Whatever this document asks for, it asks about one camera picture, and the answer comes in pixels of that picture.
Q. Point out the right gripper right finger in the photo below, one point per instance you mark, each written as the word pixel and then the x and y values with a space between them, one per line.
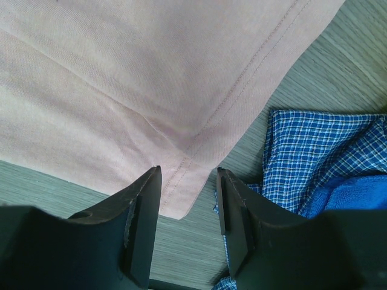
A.
pixel 240 212

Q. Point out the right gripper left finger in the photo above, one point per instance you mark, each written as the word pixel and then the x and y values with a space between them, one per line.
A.
pixel 115 238

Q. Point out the pink printed t shirt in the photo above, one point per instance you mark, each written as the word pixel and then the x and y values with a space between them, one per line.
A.
pixel 97 92

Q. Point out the blue checkered shirt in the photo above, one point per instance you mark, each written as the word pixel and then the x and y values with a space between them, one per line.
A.
pixel 337 249

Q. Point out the blue folded t shirt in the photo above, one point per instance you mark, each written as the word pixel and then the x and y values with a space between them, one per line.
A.
pixel 356 193

